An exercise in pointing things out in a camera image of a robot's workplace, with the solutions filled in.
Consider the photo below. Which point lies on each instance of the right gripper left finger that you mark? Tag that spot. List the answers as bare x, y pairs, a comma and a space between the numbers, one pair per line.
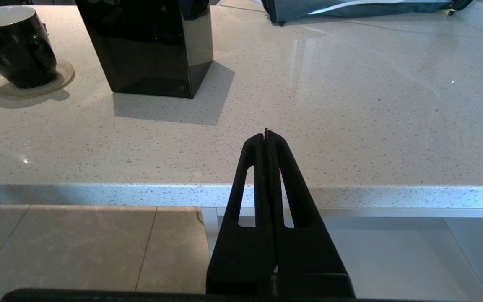
250, 251

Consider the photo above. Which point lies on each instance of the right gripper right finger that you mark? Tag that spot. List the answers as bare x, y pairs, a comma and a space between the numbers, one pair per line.
304, 256

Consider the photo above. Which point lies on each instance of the white counter cabinet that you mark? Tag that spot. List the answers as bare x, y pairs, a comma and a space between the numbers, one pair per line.
392, 251

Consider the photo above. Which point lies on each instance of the black tissue box white lid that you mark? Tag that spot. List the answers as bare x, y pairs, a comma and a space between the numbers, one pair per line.
149, 46

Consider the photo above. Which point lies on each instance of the dark grey cloth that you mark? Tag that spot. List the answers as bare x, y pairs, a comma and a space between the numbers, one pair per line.
350, 12

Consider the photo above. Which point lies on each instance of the beige coaster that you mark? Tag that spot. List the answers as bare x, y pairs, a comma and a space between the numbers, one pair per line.
63, 77

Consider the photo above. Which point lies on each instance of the black mug white inside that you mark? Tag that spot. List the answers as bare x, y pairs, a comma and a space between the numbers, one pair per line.
19, 50

